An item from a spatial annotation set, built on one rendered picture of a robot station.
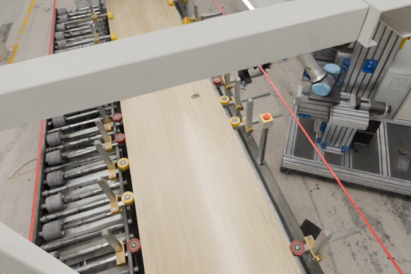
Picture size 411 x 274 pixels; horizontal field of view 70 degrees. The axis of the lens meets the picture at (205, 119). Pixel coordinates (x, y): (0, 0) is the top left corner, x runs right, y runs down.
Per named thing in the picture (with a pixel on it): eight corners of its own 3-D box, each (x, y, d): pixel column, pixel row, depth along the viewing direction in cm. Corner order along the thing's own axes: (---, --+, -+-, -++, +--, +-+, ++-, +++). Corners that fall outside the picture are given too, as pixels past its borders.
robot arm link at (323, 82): (339, 83, 205) (298, 18, 190) (331, 96, 197) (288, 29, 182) (323, 87, 215) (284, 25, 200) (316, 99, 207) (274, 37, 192)
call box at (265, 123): (268, 119, 195) (269, 112, 189) (272, 127, 190) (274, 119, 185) (258, 122, 194) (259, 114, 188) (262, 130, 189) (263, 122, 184)
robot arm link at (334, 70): (339, 78, 217) (344, 63, 206) (333, 89, 210) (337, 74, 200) (323, 73, 222) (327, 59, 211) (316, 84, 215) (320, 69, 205)
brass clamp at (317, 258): (311, 237, 176) (312, 234, 172) (323, 260, 167) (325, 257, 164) (301, 240, 175) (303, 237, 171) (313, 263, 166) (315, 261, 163)
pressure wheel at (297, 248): (298, 263, 168) (301, 257, 159) (285, 255, 171) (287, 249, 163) (303, 251, 172) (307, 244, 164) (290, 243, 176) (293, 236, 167)
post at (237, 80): (238, 117, 263) (239, 76, 227) (240, 120, 261) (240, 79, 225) (234, 118, 263) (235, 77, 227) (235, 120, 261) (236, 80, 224)
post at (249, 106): (249, 137, 247) (251, 97, 211) (250, 140, 245) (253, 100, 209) (244, 139, 247) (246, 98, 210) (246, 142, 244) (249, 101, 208)
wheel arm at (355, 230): (355, 227, 178) (358, 225, 174) (359, 233, 175) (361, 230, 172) (290, 251, 172) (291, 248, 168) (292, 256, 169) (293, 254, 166)
